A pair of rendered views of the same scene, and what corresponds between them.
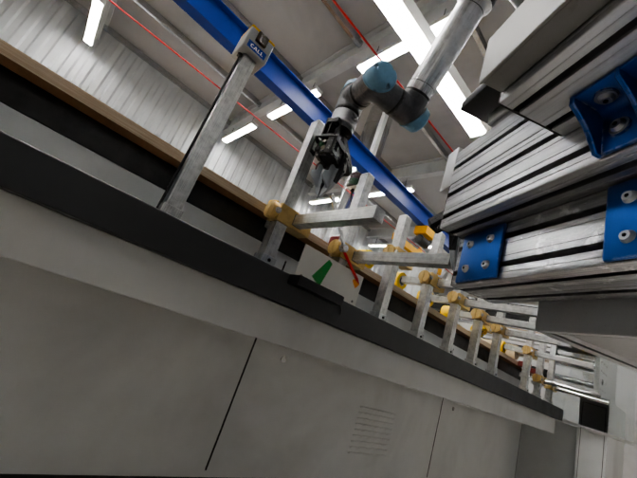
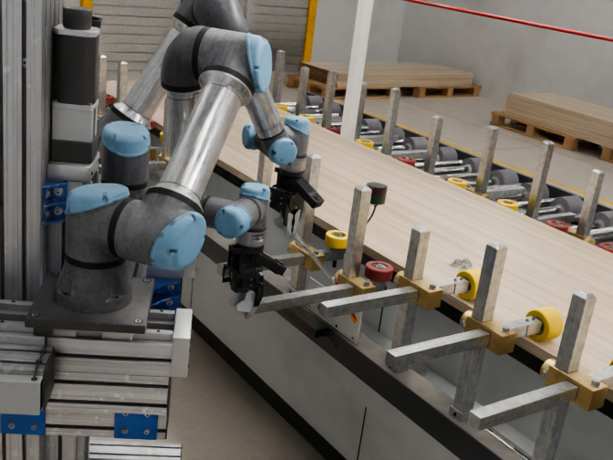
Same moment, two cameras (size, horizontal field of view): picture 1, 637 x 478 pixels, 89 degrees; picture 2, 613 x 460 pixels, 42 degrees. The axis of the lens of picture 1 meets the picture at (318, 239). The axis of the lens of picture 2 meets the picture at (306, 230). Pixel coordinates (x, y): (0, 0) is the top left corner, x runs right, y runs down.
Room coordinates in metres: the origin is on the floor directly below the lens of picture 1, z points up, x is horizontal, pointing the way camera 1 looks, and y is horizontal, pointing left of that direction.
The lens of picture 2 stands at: (0.85, -2.24, 1.76)
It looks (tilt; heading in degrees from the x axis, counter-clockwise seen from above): 20 degrees down; 90
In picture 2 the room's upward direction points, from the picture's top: 7 degrees clockwise
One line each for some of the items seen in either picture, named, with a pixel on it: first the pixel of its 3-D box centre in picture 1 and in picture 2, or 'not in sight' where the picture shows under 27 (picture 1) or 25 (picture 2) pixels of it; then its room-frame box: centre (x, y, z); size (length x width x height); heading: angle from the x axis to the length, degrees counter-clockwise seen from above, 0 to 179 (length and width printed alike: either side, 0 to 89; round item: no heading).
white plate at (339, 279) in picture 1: (332, 277); (332, 309); (0.95, -0.08, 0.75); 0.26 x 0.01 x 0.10; 126
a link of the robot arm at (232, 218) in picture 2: not in sight; (230, 216); (0.67, -0.43, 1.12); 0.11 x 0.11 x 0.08; 73
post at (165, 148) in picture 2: not in sight; (167, 145); (0.25, 0.92, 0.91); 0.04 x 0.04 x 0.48; 36
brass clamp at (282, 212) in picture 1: (288, 219); (306, 255); (0.86, 0.10, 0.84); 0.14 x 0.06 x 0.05; 126
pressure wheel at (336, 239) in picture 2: not in sight; (336, 249); (0.95, 0.14, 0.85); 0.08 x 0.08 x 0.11
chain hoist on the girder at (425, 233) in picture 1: (422, 240); not in sight; (5.75, -1.88, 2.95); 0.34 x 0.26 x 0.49; 128
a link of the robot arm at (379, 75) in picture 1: (377, 87); (264, 138); (0.70, -0.01, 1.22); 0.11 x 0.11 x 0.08; 24
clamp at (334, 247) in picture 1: (346, 254); (354, 286); (1.01, -0.10, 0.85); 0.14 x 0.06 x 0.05; 126
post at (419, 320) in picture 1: (427, 284); (478, 336); (1.29, -0.49, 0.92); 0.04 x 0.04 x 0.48; 36
